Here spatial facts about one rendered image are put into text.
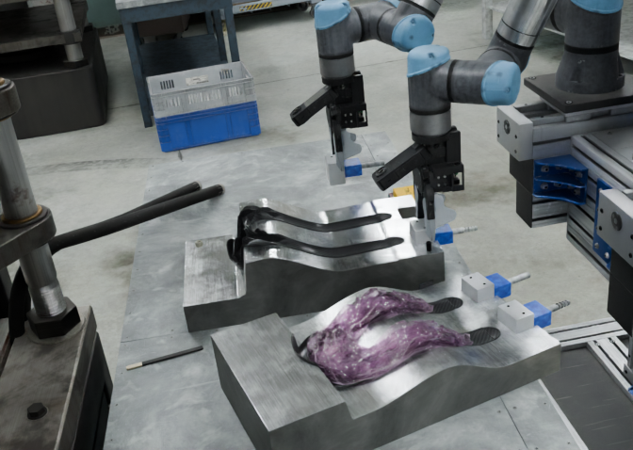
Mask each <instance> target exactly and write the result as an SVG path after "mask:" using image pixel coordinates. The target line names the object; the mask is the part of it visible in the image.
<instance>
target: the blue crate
mask: <svg viewBox="0 0 633 450"><path fill-rule="evenodd" d="M154 120H155V125H156V129H157V133H158V137H159V142H160V146H161V151H162V152H165V153H167V152H172V151H178V150H183V149H187V148H193V147H198V146H202V145H208V144H213V143H218V142H222V141H228V140H233V139H238V138H243V137H252V136H257V135H259V134H261V127H260V122H259V116H258V109H257V102H256V100H255V101H251V102H246V103H240V104H230V105H226V106H220V107H215V108H209V109H205V110H199V111H194V112H188V113H183V114H178V115H172V116H167V117H162V118H154Z"/></svg>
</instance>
